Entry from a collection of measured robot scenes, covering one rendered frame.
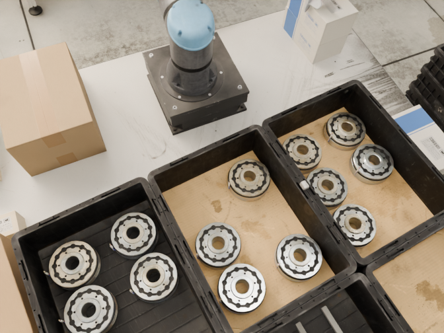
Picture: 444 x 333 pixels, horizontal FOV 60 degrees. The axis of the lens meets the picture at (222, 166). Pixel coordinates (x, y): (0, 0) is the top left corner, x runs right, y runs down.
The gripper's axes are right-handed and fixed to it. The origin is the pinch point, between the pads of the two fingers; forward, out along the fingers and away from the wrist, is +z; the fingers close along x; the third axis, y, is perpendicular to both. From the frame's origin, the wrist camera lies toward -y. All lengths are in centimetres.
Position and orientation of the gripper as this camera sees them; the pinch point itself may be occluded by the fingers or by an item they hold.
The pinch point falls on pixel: (322, 3)
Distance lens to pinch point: 138.7
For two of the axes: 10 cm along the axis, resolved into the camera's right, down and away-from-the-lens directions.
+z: -0.3, 4.6, 8.9
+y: 4.5, 8.0, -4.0
